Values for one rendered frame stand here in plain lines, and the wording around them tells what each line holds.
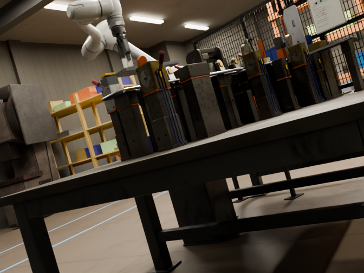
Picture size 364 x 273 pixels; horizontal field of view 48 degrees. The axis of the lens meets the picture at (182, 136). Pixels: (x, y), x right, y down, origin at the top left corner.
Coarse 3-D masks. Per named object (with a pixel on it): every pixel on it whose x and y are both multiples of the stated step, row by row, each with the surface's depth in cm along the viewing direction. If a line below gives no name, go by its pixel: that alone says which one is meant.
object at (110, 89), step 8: (104, 88) 194; (112, 88) 191; (120, 88) 193; (104, 96) 196; (112, 104) 191; (112, 112) 193; (112, 120) 196; (120, 120) 192; (120, 128) 192; (120, 136) 193; (120, 144) 194; (120, 152) 196; (128, 152) 191
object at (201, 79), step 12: (180, 72) 181; (192, 72) 178; (204, 72) 182; (192, 84) 178; (204, 84) 181; (192, 96) 180; (204, 96) 180; (192, 108) 181; (204, 108) 179; (216, 108) 183; (204, 120) 178; (216, 120) 182; (204, 132) 179; (216, 132) 180
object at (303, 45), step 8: (288, 48) 228; (296, 48) 224; (304, 48) 224; (296, 56) 225; (304, 56) 223; (296, 64) 227; (304, 64) 223; (296, 72) 228; (304, 72) 224; (312, 72) 224; (304, 80) 226; (312, 80) 225; (304, 88) 226; (312, 88) 223; (304, 96) 227; (312, 96) 224; (304, 104) 229; (312, 104) 224
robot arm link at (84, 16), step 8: (80, 0) 212; (88, 0) 213; (96, 0) 215; (72, 8) 209; (80, 8) 209; (88, 8) 211; (96, 8) 213; (72, 16) 211; (80, 16) 211; (88, 16) 213; (96, 16) 216; (80, 24) 224; (88, 24) 232; (88, 32) 237; (96, 32) 243; (88, 40) 257; (96, 40) 251; (88, 48) 261; (96, 48) 260
